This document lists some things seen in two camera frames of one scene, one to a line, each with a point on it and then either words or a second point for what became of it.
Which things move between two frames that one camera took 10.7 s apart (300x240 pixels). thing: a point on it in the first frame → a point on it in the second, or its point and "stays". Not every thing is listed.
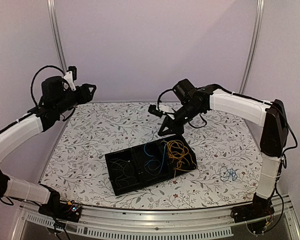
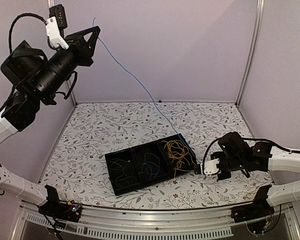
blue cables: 154,168 → 153,164
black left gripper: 85,96 → 88,50
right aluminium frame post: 258,26 stays
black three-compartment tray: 134,167 stays
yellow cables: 178,152 stays
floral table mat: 225,147 stays
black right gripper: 176,129 → 216,154
